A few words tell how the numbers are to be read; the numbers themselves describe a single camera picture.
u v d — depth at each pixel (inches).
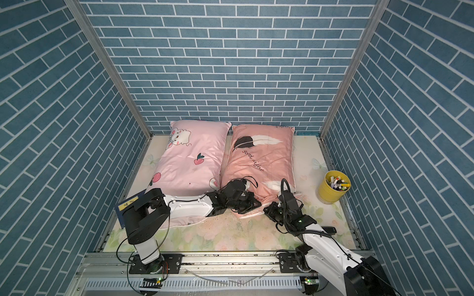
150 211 20.4
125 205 35.0
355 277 16.0
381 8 27.9
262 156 39.8
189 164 36.7
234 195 26.6
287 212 25.7
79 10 27.8
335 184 33.1
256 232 32.5
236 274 28.4
